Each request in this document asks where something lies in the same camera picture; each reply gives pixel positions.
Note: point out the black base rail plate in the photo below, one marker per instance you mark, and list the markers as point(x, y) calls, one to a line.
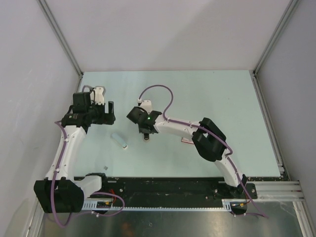
point(169, 192)

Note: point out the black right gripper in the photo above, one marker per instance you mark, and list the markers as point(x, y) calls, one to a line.
point(140, 130)

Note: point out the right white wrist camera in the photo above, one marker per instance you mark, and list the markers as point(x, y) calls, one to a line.
point(145, 104)

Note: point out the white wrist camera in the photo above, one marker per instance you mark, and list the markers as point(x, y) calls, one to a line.
point(97, 95)
point(145, 104)

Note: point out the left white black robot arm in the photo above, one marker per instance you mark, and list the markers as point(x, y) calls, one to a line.
point(59, 191)

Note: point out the light blue stapler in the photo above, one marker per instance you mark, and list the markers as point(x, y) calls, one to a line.
point(119, 140)

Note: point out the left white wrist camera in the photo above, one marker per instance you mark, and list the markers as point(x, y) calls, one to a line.
point(97, 95)

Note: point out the beige black stapler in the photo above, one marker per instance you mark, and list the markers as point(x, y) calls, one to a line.
point(146, 137)

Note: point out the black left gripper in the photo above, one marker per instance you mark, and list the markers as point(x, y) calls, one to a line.
point(106, 118)

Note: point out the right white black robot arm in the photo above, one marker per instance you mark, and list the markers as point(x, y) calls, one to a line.
point(207, 138)

